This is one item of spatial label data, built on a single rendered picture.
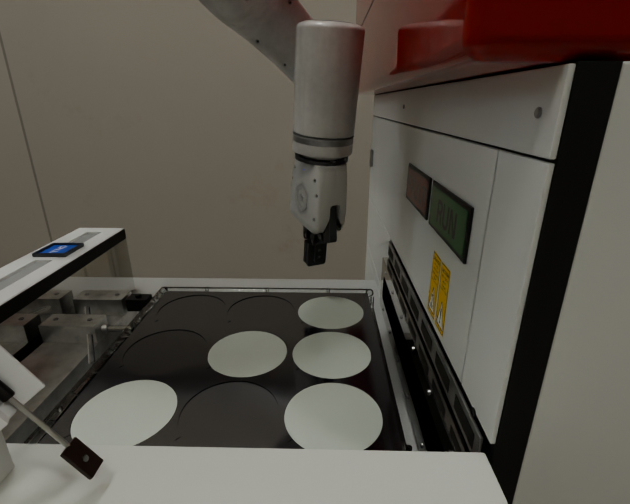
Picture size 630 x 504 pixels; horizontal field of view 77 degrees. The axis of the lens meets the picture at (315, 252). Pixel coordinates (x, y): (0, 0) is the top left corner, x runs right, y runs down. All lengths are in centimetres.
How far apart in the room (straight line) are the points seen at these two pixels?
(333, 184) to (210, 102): 191
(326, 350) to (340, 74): 34
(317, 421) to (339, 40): 42
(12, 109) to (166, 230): 109
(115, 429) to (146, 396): 5
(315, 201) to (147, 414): 32
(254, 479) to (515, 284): 21
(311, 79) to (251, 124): 184
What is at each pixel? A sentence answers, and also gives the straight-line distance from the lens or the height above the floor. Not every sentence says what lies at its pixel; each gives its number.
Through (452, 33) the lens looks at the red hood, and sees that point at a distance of 25.
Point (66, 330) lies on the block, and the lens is 67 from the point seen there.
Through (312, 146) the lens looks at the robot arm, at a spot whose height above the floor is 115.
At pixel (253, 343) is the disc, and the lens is 55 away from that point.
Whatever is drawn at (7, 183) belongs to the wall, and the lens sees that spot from 313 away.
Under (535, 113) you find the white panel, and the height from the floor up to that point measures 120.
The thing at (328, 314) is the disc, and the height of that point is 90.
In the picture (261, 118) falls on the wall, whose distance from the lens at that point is 233.
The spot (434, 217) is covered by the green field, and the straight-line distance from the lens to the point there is 43.
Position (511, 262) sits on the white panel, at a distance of 28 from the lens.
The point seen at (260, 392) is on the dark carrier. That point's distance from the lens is 47.
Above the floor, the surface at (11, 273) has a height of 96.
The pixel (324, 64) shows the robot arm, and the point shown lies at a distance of 51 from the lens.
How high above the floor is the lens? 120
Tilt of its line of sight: 21 degrees down
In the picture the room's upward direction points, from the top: straight up
